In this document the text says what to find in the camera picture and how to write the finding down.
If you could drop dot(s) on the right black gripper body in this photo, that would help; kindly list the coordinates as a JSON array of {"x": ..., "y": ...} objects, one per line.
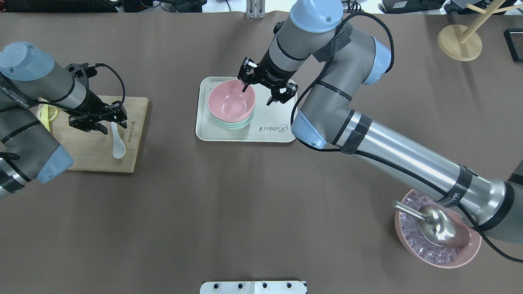
[{"x": 273, "y": 72}]

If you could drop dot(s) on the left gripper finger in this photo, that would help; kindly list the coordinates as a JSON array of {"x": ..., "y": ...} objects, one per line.
[
  {"x": 87, "y": 126},
  {"x": 115, "y": 112}
]

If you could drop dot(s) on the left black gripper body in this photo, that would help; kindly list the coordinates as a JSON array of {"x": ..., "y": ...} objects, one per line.
[{"x": 92, "y": 107}]

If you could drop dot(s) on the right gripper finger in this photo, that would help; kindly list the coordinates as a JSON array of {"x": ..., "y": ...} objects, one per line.
[
  {"x": 248, "y": 68},
  {"x": 281, "y": 91}
]

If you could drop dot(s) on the small pink bowl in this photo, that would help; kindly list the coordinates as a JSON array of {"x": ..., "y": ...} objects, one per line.
[{"x": 228, "y": 103}]

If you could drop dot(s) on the white ceramic spoon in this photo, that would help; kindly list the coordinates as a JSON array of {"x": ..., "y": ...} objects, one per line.
[{"x": 118, "y": 150}]

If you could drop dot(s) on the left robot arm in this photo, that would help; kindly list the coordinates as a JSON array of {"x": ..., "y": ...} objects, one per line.
[{"x": 30, "y": 77}]

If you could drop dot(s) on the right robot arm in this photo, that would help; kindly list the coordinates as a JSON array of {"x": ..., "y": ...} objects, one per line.
[{"x": 352, "y": 58}]

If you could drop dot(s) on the large pink ice bowl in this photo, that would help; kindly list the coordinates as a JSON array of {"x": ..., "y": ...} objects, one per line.
[{"x": 465, "y": 255}]

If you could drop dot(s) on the bamboo cutting board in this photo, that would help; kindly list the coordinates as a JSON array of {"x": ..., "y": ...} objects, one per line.
[{"x": 92, "y": 151}]

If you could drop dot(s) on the lemon slice upper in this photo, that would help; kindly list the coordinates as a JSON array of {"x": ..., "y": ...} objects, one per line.
[{"x": 52, "y": 113}]

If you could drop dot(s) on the white rabbit tray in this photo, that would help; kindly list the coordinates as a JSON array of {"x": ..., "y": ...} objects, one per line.
[{"x": 269, "y": 123}]

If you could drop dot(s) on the yellow plastic knife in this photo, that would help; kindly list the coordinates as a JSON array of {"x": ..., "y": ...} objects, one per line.
[{"x": 43, "y": 116}]

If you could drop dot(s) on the stacked green bowls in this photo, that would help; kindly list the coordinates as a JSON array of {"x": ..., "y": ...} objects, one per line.
[{"x": 234, "y": 125}]

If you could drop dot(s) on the wooden mug tree stand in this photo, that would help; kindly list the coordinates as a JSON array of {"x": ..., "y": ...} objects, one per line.
[{"x": 462, "y": 43}]

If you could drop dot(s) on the clear ice cubes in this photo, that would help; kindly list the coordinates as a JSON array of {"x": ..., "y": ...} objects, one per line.
[{"x": 422, "y": 248}]

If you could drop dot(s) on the metal ice scoop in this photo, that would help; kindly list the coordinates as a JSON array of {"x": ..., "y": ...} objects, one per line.
[{"x": 436, "y": 226}]

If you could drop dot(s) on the black framed object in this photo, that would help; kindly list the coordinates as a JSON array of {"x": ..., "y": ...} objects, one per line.
[{"x": 514, "y": 40}]

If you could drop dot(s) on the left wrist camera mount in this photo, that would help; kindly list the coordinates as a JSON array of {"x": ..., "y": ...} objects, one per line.
[{"x": 82, "y": 72}]

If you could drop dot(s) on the metal bracket at table edge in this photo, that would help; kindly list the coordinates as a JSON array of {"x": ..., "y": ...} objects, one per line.
[{"x": 255, "y": 9}]

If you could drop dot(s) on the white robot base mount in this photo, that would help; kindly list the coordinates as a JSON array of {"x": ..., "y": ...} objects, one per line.
[{"x": 254, "y": 287}]

